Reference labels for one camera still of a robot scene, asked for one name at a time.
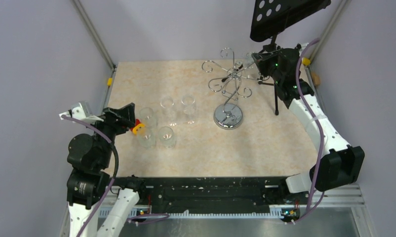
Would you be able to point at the yellow corner clip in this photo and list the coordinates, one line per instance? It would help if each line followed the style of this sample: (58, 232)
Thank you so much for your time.
(306, 61)

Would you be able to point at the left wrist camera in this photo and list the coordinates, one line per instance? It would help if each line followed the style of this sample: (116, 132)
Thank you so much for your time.
(81, 111)

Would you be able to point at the yellow left edge clip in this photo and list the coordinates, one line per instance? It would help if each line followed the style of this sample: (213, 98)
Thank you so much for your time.
(109, 82)

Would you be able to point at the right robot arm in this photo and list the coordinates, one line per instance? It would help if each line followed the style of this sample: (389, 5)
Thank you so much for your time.
(338, 162)

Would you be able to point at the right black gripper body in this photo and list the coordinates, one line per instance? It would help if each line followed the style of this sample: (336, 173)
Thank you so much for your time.
(267, 64)

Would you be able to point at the red yellow toy block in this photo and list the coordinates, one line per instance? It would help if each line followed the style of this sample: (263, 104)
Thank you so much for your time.
(138, 126)

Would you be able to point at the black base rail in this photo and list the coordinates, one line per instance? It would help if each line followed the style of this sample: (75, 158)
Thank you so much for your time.
(213, 195)

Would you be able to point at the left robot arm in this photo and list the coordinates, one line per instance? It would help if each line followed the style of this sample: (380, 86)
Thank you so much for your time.
(95, 162)

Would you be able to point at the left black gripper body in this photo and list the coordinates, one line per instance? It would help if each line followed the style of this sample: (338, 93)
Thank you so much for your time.
(120, 125)

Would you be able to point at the chrome wine glass rack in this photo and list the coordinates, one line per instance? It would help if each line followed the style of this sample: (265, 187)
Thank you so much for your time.
(229, 115)

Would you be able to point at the clear wine glass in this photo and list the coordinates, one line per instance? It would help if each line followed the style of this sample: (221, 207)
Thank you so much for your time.
(189, 107)
(169, 110)

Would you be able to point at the black music stand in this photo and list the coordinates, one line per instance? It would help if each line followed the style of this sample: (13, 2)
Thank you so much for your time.
(269, 20)

